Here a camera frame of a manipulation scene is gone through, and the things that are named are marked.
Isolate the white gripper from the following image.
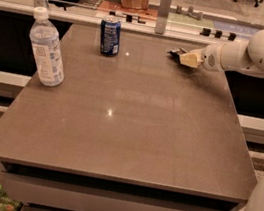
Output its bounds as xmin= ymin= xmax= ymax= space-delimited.
xmin=179 ymin=44 xmax=222 ymax=72

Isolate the black rxbar chocolate bar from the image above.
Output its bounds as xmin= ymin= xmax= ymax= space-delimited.
xmin=169 ymin=48 xmax=187 ymax=63

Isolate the clear blue-label plastic bottle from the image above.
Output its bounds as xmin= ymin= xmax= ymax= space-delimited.
xmin=29 ymin=7 xmax=64 ymax=87

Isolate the blue soda can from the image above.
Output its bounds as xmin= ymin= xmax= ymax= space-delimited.
xmin=100 ymin=15 xmax=121 ymax=56

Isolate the grey metal post centre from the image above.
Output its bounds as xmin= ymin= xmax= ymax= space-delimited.
xmin=154 ymin=0 xmax=172 ymax=35

